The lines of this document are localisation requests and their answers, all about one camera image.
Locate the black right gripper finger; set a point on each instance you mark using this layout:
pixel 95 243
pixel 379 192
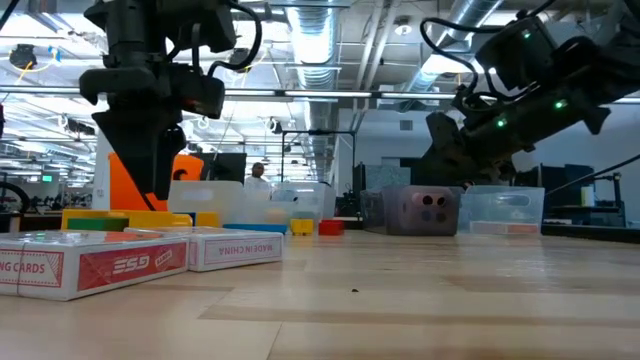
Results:
pixel 495 172
pixel 445 160

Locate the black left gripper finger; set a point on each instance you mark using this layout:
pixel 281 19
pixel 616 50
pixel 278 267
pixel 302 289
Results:
pixel 177 147
pixel 145 150

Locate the purple foam die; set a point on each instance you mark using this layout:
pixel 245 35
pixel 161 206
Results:
pixel 432 217

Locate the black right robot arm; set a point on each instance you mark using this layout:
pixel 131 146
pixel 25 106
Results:
pixel 615 55

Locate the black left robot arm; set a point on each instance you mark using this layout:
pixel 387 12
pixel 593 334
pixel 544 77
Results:
pixel 130 30

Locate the clear plastic bin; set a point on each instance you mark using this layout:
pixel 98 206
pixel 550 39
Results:
pixel 500 202
pixel 300 197

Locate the white building column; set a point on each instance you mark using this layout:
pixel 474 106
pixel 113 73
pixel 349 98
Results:
pixel 102 170

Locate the orange plastic bucket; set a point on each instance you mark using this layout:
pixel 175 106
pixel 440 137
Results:
pixel 120 195

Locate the black background monitor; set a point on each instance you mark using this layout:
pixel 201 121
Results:
pixel 225 167

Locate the white plastic bin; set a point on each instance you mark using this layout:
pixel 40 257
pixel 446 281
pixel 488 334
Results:
pixel 210 197

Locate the dark background desk cluster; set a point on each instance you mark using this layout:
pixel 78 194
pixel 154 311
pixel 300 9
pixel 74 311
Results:
pixel 565 180

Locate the person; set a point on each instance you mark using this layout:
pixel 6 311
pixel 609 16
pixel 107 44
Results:
pixel 257 170

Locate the smoky grey plastic bin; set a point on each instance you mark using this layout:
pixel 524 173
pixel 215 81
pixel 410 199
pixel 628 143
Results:
pixel 380 215

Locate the white bottle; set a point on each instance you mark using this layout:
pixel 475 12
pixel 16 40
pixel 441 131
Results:
pixel 588 196

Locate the green exit sign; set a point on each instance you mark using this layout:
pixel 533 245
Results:
pixel 47 178

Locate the long ceiling light bar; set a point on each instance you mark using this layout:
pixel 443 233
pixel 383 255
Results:
pixel 325 94

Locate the white ceiling smoke detector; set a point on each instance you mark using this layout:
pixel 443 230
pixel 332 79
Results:
pixel 403 28

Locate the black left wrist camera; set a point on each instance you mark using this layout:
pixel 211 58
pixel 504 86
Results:
pixel 200 92

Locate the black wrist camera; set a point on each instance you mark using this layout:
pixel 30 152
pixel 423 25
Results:
pixel 200 92
pixel 515 55

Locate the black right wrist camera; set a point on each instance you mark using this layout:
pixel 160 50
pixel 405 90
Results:
pixel 515 55

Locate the black ceiling camera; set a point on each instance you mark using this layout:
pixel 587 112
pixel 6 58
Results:
pixel 22 56
pixel 241 56

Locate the silver ventilation duct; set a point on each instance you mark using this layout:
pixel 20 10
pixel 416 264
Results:
pixel 480 10
pixel 312 30

